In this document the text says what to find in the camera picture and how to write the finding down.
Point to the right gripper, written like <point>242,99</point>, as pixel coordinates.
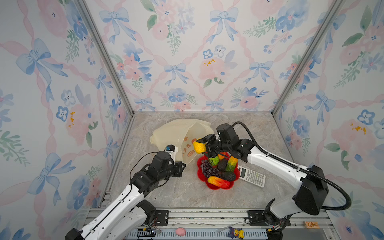
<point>207,139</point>

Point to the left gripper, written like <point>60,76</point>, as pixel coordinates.
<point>179,170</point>

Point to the yellow lemon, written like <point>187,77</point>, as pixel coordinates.
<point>199,147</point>

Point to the red apple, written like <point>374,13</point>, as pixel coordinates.
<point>222,156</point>

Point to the red flower-shaped bowl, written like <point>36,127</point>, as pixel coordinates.
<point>221,167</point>

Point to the yellow plastic bag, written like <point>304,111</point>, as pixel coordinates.
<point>181,133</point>

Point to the red yellow mango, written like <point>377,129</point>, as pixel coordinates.
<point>218,183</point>

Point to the dark avocado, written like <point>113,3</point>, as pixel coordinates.
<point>229,176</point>

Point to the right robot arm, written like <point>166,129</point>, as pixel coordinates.
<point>311,187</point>

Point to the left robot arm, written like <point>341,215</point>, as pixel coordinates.
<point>131,210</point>

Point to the purple grape bunch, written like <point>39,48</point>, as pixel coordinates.
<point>208,170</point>

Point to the white calculator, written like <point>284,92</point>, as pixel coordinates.
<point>252,177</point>

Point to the pink pig toy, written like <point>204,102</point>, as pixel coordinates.
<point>181,232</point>

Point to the purple yellow toy figure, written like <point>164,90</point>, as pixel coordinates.
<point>235,233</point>

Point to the small wooden tag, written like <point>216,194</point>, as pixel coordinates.
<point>311,225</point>

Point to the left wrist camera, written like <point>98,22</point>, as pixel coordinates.
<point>172,150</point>

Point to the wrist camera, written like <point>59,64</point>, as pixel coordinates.
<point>172,150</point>
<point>227,133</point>

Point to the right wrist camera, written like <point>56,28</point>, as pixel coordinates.
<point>227,133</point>

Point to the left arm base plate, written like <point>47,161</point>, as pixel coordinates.
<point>157,218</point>

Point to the aluminium rail frame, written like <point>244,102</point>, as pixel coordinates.
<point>213,224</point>

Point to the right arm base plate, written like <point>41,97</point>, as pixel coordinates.
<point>257,218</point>

